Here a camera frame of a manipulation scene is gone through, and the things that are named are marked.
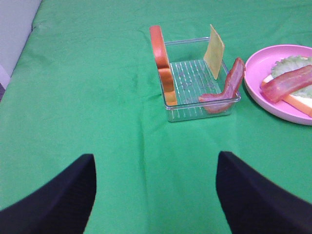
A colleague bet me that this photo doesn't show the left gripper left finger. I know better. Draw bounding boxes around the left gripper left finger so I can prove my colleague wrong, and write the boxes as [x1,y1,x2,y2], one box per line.
[0,154,97,234]

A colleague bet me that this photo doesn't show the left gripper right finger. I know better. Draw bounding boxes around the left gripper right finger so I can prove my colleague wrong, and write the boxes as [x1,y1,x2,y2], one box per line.
[215,151,312,234]

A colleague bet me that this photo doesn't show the bacon strip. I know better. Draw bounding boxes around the bacon strip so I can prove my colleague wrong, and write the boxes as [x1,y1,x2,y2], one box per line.
[260,65,312,103]
[198,58,245,114]

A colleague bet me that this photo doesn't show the toast bread slice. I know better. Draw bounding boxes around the toast bread slice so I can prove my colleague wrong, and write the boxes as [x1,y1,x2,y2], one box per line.
[149,25,177,106]
[260,74,312,116]

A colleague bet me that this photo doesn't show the green lettuce leaf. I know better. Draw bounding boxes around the green lettuce leaf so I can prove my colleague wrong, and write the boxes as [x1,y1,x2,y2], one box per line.
[271,55,312,98]

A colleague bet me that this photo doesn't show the yellow cheese slice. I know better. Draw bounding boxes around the yellow cheese slice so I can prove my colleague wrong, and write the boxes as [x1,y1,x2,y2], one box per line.
[204,24,225,79]

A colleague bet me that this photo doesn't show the pink round plate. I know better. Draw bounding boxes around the pink round plate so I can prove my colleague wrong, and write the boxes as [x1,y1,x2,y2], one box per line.
[244,44,312,125]

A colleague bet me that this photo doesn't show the left clear plastic container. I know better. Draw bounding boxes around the left clear plastic container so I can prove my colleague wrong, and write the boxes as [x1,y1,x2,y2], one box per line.
[164,37,241,122]

